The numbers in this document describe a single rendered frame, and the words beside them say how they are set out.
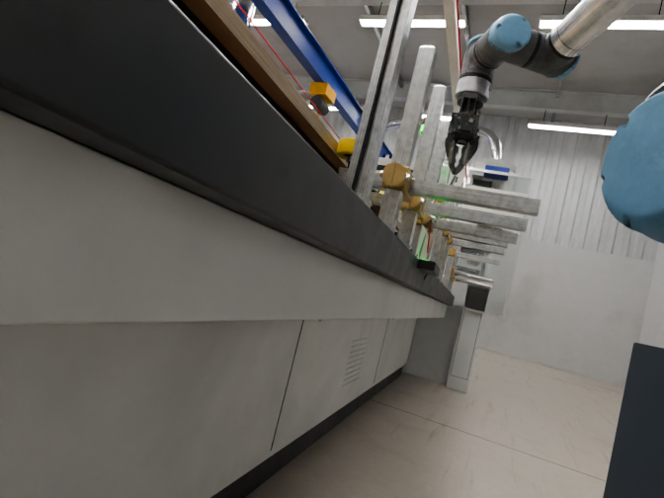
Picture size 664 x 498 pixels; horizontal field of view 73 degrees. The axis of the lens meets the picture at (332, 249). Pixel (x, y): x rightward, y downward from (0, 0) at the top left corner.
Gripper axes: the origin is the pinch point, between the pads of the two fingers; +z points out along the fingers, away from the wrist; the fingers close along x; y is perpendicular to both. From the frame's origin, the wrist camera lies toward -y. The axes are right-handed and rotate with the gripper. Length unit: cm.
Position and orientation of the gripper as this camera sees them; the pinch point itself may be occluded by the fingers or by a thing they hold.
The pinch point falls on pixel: (455, 171)
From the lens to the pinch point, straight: 132.3
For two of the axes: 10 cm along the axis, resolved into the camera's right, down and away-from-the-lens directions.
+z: -2.4, 9.7, -0.7
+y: -3.0, -1.4, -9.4
